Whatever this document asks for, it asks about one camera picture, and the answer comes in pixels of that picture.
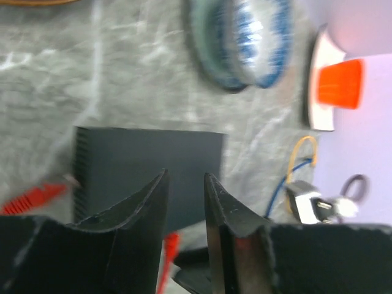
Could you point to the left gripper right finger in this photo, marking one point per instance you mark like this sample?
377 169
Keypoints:
250 254

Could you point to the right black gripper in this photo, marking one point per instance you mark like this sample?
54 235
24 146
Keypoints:
194 273

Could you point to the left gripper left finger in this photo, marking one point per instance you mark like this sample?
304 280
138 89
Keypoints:
114 251

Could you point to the black network switch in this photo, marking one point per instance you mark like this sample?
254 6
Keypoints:
110 164

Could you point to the orange plastic cup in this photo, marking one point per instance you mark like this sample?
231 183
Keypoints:
340 85

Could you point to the blue white porcelain bowl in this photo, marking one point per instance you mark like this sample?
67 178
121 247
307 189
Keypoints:
254 40

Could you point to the blue patterned saucer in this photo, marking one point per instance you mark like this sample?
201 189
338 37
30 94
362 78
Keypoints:
212 40

